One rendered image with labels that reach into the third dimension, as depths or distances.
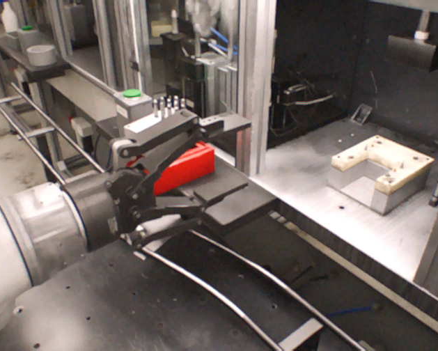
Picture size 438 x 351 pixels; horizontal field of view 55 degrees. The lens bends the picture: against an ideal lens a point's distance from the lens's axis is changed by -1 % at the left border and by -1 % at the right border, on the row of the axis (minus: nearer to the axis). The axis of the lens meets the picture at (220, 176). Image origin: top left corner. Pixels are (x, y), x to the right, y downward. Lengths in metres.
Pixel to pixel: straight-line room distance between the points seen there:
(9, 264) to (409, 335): 0.84
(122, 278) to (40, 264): 0.60
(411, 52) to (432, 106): 0.31
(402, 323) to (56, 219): 0.81
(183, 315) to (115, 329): 0.14
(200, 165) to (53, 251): 0.51
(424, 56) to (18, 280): 0.67
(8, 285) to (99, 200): 0.11
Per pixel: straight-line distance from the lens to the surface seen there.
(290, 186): 0.87
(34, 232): 0.40
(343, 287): 1.09
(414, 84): 1.10
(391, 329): 1.06
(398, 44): 0.81
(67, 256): 0.42
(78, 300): 0.98
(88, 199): 0.42
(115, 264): 1.04
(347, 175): 0.86
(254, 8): 0.76
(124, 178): 0.44
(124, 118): 0.98
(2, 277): 0.40
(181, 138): 0.47
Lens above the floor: 1.39
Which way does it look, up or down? 33 degrees down
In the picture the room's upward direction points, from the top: straight up
